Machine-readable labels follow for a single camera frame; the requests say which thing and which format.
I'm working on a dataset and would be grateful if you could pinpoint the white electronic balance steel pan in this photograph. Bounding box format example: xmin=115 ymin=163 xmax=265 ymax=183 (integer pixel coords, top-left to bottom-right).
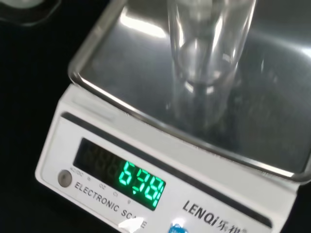
xmin=34 ymin=0 xmax=311 ymax=233

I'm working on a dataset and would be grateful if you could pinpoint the black bench cloth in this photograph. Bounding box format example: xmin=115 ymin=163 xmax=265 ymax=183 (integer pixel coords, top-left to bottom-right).
xmin=0 ymin=0 xmax=122 ymax=233

